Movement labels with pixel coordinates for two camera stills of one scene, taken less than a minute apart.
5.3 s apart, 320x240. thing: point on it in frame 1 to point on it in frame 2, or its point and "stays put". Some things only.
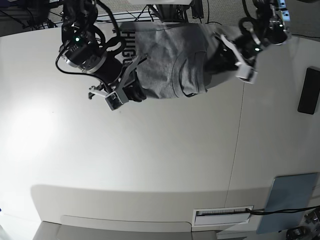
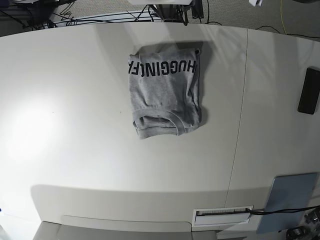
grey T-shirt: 176,53 to 165,87
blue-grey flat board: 288,192 stays put
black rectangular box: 310,92 stays put
